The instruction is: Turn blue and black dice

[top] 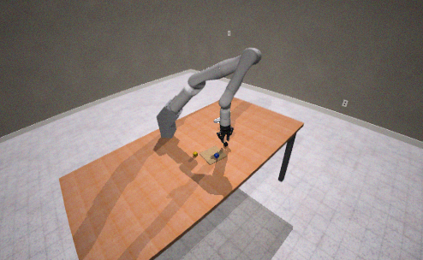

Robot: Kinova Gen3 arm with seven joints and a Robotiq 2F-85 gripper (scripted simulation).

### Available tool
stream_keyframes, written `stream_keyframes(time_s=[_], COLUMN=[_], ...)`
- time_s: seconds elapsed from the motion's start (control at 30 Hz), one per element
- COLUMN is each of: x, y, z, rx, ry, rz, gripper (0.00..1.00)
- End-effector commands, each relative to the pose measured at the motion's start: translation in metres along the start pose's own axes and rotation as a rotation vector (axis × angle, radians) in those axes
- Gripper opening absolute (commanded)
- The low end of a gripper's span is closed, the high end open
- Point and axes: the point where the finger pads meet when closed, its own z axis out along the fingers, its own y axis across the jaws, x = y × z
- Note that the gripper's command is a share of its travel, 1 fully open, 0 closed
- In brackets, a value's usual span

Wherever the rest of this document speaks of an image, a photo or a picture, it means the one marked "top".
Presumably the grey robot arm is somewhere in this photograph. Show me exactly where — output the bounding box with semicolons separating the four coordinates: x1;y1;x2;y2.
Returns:
170;48;261;127

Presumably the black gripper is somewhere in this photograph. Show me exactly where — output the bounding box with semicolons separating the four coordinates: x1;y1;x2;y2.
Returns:
217;125;234;143

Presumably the tan flat mat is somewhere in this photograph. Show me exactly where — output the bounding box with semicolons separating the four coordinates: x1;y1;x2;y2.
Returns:
200;146;226;165

